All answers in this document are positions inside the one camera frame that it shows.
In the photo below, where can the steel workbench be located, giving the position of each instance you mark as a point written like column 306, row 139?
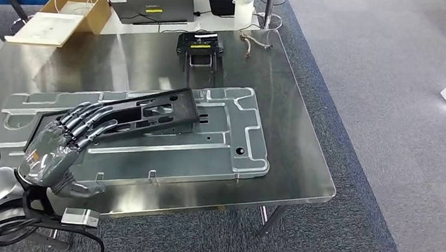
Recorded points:
column 285, row 146

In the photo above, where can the chrome stanchion post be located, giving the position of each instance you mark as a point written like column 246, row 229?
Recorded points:
column 270, row 1

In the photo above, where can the white table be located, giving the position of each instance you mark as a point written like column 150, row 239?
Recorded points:
column 215, row 23

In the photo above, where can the white plastic bottle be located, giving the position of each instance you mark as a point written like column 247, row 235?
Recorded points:
column 243, row 13

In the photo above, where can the white foam lid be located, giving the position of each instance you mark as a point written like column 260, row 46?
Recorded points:
column 43, row 29

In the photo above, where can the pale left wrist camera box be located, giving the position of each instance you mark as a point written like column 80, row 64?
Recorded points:
column 80, row 216

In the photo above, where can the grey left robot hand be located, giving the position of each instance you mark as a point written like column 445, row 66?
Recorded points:
column 49, row 151

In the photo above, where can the grey metal fixture plate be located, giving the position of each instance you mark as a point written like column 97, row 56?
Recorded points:
column 212, row 156

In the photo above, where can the black plastic plate bracket part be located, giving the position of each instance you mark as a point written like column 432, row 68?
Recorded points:
column 184, row 106

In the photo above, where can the brown cardboard box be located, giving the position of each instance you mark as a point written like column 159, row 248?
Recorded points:
column 96, row 15

